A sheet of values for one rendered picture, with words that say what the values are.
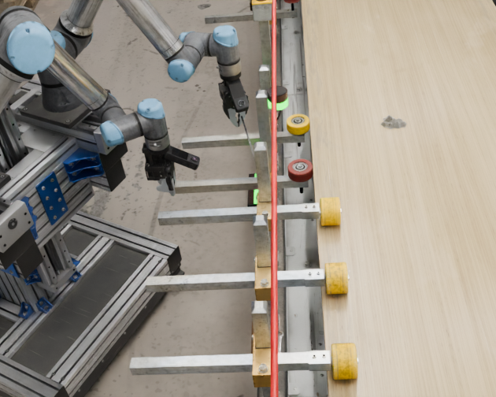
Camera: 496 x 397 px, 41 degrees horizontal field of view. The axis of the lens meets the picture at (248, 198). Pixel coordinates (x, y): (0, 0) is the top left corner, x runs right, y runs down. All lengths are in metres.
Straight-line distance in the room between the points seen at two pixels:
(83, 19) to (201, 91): 2.02
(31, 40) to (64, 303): 1.36
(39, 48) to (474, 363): 1.28
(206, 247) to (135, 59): 1.92
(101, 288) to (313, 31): 1.38
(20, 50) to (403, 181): 1.14
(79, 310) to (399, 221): 1.40
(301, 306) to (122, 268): 1.03
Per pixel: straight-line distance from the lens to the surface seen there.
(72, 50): 2.31
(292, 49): 3.30
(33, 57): 1.76
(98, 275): 2.87
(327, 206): 1.86
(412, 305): 1.73
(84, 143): 2.34
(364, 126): 2.28
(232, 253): 3.11
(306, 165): 2.11
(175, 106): 4.12
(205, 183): 2.16
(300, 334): 2.02
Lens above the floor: 2.25
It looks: 42 degrees down
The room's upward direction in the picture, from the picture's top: 7 degrees counter-clockwise
